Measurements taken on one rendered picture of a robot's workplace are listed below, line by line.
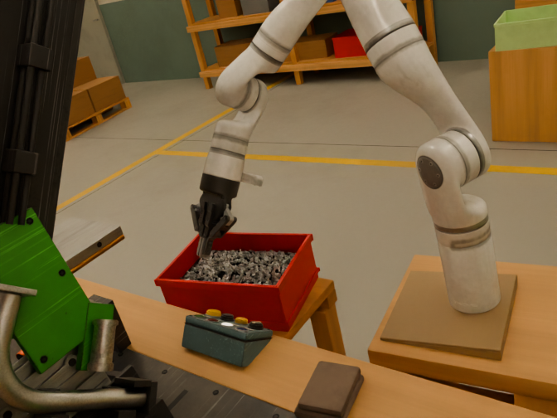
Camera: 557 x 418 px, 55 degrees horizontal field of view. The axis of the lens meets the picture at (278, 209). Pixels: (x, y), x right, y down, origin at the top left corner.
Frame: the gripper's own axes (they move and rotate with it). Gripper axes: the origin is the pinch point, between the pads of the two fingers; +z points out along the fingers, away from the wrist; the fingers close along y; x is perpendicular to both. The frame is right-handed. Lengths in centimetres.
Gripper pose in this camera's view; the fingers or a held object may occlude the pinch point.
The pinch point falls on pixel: (204, 247)
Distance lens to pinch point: 107.1
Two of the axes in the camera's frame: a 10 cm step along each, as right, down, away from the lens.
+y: 6.7, 1.9, -7.2
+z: -2.4, 9.7, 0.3
